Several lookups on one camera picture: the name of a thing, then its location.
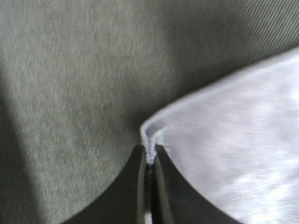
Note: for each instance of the grey-purple microfibre towel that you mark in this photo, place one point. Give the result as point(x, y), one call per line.
point(236, 142)

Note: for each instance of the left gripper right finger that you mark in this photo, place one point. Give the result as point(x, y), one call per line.
point(175, 201)

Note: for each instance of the black table cloth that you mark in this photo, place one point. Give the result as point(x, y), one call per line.
point(78, 78)

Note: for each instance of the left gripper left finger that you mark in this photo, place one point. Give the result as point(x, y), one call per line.
point(123, 201)

